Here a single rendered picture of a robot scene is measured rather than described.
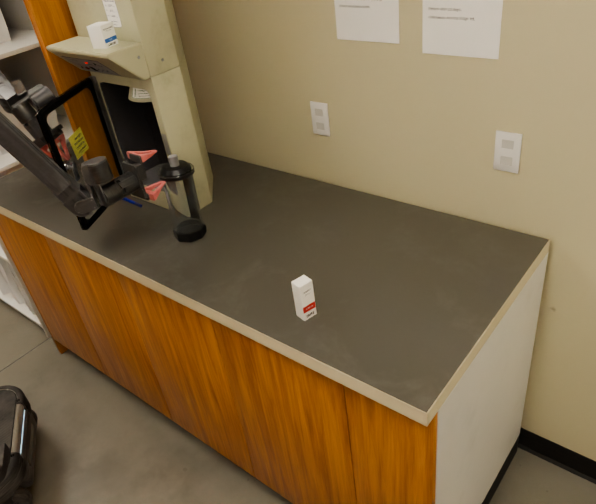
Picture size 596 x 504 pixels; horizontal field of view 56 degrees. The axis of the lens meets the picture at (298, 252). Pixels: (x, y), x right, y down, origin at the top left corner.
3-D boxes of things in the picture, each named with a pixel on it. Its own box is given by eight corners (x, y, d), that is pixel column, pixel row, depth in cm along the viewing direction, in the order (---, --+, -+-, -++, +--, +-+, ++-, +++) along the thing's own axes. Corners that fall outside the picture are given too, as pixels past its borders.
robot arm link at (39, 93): (6, 109, 173) (-6, 89, 166) (36, 88, 178) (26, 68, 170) (31, 130, 170) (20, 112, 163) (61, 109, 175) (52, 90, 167)
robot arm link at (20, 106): (6, 109, 167) (9, 106, 163) (25, 96, 170) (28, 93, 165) (23, 128, 170) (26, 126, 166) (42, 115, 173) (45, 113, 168)
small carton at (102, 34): (105, 43, 160) (98, 21, 157) (118, 43, 158) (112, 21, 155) (93, 48, 157) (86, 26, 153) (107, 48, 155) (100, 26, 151)
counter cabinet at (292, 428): (161, 280, 322) (112, 134, 272) (516, 451, 206) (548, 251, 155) (59, 352, 282) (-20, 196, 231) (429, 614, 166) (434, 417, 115)
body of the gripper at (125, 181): (140, 163, 152) (117, 175, 147) (150, 196, 158) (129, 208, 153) (125, 159, 156) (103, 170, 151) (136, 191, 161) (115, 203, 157)
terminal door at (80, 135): (126, 186, 202) (89, 75, 179) (85, 232, 178) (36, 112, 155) (124, 186, 202) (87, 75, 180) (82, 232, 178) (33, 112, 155)
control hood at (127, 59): (88, 67, 180) (77, 35, 174) (151, 78, 161) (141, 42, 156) (56, 79, 173) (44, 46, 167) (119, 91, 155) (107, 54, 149)
